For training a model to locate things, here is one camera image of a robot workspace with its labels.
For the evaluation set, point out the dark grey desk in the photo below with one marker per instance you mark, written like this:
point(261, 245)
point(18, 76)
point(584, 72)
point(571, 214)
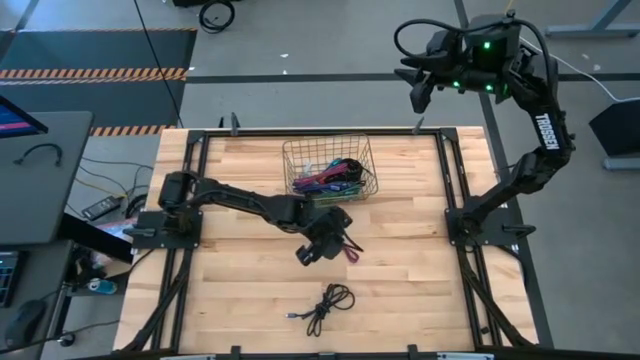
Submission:
point(45, 200)

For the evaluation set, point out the black angular box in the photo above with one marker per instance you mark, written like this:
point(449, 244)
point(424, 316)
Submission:
point(620, 127)

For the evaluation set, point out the black computer mouse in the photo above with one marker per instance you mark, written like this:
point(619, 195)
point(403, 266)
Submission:
point(22, 322)

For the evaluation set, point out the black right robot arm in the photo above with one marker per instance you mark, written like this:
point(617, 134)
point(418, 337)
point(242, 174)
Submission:
point(547, 132)

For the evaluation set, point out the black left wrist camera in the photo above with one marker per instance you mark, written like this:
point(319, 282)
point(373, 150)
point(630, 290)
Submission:
point(306, 255)

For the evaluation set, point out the backlit black keyboard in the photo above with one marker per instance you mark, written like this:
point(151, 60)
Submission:
point(6, 277)

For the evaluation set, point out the dark keyboard desk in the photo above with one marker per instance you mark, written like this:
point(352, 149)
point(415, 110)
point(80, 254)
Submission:
point(45, 280)

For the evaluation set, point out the grey metal desk foot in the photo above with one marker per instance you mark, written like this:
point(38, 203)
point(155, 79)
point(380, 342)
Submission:
point(622, 164)
point(590, 31)

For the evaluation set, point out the black power adapter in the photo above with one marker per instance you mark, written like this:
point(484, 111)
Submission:
point(102, 207)

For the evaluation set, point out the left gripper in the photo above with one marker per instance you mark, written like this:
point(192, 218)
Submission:
point(327, 232)

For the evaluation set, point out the blue drink can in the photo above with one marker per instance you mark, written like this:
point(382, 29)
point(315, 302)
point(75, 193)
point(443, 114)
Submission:
point(102, 286)

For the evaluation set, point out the computer monitor with lit screen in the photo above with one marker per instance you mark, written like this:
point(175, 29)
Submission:
point(15, 122)

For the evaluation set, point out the black aluminium table frame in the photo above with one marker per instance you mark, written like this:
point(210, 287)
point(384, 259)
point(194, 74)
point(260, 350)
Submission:
point(240, 133)

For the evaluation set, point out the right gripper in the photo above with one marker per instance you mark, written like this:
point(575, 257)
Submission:
point(450, 72)

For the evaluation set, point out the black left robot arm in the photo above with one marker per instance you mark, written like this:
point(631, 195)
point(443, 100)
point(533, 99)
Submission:
point(235, 200)

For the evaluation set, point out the black hazard-striped floor mat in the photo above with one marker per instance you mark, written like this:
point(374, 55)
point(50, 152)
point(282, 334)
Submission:
point(100, 50)

